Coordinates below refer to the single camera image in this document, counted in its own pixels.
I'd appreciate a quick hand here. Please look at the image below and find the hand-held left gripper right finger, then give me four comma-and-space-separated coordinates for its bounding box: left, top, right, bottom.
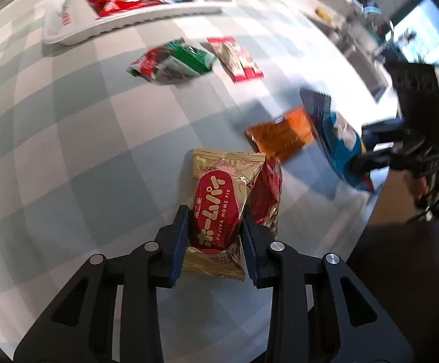
241, 212, 414, 363

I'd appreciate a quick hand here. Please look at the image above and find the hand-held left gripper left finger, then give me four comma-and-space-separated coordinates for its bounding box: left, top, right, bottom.
13, 205, 190, 363

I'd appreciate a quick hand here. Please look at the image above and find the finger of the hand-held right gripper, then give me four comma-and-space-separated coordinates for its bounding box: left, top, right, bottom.
350, 147, 398, 176
361, 119, 407, 148

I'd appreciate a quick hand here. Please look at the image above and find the blue yellow cake packet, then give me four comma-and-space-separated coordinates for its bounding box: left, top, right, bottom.
300, 88, 376, 193

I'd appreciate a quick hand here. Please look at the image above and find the gold red pie packet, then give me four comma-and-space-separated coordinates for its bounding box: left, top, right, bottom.
183, 148, 266, 281

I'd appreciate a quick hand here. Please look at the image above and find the dark red patterned snack packet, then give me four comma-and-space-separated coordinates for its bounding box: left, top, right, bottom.
248, 158, 284, 240

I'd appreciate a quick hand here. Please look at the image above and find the orange snack packet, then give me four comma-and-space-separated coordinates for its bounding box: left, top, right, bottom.
245, 106, 317, 166

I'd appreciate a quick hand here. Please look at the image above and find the small red white snack packet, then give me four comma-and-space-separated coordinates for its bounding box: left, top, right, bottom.
206, 37, 264, 84

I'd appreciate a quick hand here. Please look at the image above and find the green printed snack packet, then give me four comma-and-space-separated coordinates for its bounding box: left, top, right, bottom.
126, 38, 217, 87

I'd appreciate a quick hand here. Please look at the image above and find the white plastic tray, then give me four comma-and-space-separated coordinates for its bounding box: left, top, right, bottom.
42, 0, 237, 46

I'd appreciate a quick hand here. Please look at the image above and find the person's right hand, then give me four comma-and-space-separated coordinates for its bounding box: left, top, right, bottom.
408, 174, 432, 207

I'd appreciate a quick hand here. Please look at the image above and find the steel sink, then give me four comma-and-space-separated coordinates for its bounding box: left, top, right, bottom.
304, 11, 388, 103

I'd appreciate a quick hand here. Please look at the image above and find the window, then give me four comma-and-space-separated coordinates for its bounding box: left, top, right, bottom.
391, 0, 439, 70

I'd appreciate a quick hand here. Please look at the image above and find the person's dark clothing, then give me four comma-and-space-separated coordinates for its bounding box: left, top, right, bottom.
346, 217, 439, 363

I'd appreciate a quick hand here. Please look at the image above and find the green white checkered cloth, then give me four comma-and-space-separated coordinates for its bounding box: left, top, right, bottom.
0, 0, 388, 348

